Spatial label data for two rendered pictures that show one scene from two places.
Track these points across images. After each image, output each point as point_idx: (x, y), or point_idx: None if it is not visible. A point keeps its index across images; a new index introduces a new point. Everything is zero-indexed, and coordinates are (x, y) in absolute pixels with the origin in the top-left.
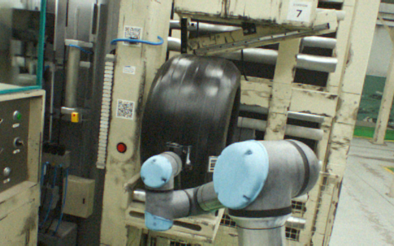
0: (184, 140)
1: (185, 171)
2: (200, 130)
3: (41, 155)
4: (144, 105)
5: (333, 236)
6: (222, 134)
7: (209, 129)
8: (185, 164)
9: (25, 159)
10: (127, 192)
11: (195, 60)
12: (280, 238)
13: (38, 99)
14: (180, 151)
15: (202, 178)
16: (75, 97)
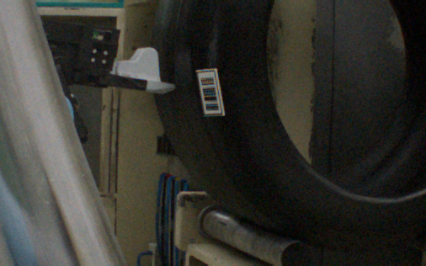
0: (171, 39)
1: (92, 85)
2: (186, 7)
3: (115, 138)
4: (271, 18)
5: None
6: (230, 13)
7: (198, 2)
8: (85, 66)
9: (93, 144)
10: (180, 208)
11: None
12: None
13: (114, 28)
14: (70, 34)
15: (206, 138)
16: None
